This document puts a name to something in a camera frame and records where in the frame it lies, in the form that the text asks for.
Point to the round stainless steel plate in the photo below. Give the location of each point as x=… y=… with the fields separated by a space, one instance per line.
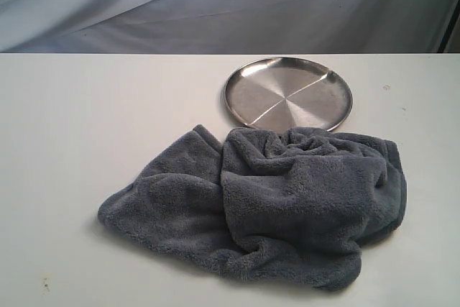
x=281 y=93

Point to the grey backdrop cloth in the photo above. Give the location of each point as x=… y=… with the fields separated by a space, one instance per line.
x=223 y=26

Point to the grey fleece towel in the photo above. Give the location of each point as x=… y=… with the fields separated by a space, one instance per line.
x=296 y=207

